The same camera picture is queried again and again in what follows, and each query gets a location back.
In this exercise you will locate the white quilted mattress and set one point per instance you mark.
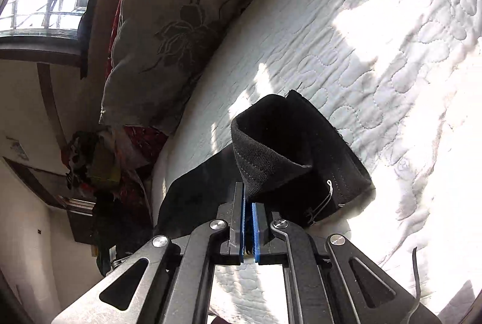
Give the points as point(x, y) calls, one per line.
point(376, 64)

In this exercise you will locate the wooden headboard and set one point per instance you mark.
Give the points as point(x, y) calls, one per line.
point(103, 8)

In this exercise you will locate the dark wooden furniture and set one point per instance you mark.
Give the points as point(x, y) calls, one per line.
point(56, 192)

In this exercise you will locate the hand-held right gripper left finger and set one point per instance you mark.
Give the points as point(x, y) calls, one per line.
point(246, 230)

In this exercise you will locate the grey floral pillow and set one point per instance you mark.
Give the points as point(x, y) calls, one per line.
point(169, 8)

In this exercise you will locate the black pants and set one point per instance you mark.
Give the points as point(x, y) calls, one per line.
point(286, 135)

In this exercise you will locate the pile of clothes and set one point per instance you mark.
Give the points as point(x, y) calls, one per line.
point(94, 158)

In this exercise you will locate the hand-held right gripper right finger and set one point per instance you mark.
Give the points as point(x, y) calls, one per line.
point(258, 233)

